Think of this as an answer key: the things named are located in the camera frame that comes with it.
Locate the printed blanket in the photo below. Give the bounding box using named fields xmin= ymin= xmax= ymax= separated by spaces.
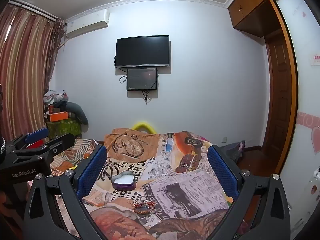
xmin=50 ymin=128 xmax=241 ymax=240

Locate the black wall television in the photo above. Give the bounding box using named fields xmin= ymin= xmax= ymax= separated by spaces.
xmin=115 ymin=35 xmax=171 ymax=69

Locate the red braided bracelet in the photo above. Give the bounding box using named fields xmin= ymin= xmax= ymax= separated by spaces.
xmin=134 ymin=201 xmax=155 ymax=212

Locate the small black wall monitor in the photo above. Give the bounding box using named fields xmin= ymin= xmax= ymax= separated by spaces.
xmin=126 ymin=67 xmax=158 ymax=91

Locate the wooden overhead cabinet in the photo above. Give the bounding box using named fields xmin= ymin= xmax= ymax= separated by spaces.
xmin=228 ymin=0 xmax=283 ymax=38

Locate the curtain rail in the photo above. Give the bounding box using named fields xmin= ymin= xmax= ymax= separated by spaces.
xmin=7 ymin=0 xmax=66 ymax=24

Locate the green patterned bag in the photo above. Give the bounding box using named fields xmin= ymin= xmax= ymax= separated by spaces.
xmin=46 ymin=119 xmax=82 ymax=141

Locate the striped curtain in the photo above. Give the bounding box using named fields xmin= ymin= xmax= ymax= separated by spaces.
xmin=0 ymin=4 xmax=64 ymax=142

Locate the multicoloured bead bracelet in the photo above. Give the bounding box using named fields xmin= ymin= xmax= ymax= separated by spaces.
xmin=135 ymin=208 xmax=157 ymax=216

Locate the white air conditioner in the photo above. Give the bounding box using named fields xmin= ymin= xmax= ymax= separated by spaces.
xmin=65 ymin=9 xmax=110 ymax=40

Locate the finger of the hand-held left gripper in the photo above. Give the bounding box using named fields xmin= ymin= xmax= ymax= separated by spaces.
xmin=37 ymin=133 xmax=75 ymax=161
xmin=4 ymin=127 xmax=50 ymax=153

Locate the pile of clothes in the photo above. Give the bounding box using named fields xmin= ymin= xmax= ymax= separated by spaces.
xmin=43 ymin=89 xmax=69 ymax=107

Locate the yellow fuzzy ring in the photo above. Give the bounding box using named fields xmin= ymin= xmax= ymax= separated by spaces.
xmin=132 ymin=122 xmax=157 ymax=133

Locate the wooden door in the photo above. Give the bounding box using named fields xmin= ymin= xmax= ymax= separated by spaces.
xmin=260 ymin=30 xmax=293 ymax=162

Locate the purple heart-shaped tin box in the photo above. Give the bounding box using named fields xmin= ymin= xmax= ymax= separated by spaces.
xmin=111 ymin=170 xmax=137 ymax=190

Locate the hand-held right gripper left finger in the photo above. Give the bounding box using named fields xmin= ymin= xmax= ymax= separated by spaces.
xmin=23 ymin=144 xmax=110 ymax=240

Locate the white sticker-decorated wardrobe door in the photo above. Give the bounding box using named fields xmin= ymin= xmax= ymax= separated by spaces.
xmin=275 ymin=0 xmax=320 ymax=230

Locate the orange box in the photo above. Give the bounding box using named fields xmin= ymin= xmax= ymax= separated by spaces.
xmin=49 ymin=112 xmax=69 ymax=122

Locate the dark cloth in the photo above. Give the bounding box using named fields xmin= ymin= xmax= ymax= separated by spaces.
xmin=220 ymin=141 xmax=247 ymax=167

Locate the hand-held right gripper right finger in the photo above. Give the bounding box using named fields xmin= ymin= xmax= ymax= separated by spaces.
xmin=207 ymin=144 xmax=292 ymax=240

